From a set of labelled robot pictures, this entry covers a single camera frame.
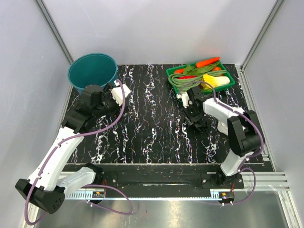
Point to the green long beans bundle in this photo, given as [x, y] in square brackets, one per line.
[179, 83]

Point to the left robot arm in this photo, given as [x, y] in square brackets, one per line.
[44, 188]

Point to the large orange carrot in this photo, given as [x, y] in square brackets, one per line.
[207, 62]

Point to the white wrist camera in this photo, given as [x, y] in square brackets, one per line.
[117, 92]
[186, 102]

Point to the black trash bag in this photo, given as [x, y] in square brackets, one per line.
[202, 125]

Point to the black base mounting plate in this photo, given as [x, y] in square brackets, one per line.
[166, 180]

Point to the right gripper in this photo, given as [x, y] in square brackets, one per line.
[190, 119]

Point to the small orange carrot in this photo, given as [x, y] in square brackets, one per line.
[179, 71]

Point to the yellow white cabbage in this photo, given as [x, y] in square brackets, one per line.
[214, 81]

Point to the green plastic vegetable tray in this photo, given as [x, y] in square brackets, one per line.
[190, 69]

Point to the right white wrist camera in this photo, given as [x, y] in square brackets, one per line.
[186, 102]

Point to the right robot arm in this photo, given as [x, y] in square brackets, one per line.
[243, 129]

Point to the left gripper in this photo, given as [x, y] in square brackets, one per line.
[117, 111]

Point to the teal plastic trash bin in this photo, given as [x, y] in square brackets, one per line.
[92, 69]

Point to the red chili pepper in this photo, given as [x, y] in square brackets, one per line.
[186, 77]

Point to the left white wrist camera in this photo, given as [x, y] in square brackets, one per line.
[117, 92]

